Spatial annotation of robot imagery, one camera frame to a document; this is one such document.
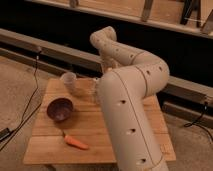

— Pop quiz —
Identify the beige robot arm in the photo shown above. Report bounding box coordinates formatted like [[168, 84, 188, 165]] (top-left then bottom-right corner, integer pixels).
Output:
[[90, 27, 169, 171]]

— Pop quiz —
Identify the white ceramic cup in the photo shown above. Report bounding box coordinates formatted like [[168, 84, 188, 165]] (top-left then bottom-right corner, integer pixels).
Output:
[[60, 72, 77, 93]]

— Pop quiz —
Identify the purple ceramic bowl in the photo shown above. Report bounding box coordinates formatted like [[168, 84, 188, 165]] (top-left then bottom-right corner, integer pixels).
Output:
[[47, 98, 73, 122]]

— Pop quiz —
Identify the clear glass shaker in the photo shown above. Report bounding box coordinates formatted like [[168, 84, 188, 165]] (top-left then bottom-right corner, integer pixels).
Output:
[[91, 77, 99, 105]]

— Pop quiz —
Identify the wooden table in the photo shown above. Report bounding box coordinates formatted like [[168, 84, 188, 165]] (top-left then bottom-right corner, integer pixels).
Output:
[[22, 77, 177, 166]]

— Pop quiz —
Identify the orange carrot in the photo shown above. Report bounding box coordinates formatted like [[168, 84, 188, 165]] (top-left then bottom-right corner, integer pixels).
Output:
[[63, 134, 89, 150]]

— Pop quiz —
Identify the black device on floor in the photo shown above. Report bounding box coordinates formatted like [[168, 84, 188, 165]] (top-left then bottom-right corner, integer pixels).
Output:
[[0, 128, 12, 142]]

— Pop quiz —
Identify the black cable right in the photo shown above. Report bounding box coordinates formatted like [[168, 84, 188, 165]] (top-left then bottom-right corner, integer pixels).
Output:
[[183, 99, 213, 141]]

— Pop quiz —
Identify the black cable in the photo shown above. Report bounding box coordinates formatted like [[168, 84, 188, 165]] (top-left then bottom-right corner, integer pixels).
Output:
[[183, 99, 213, 141], [0, 49, 44, 152]]

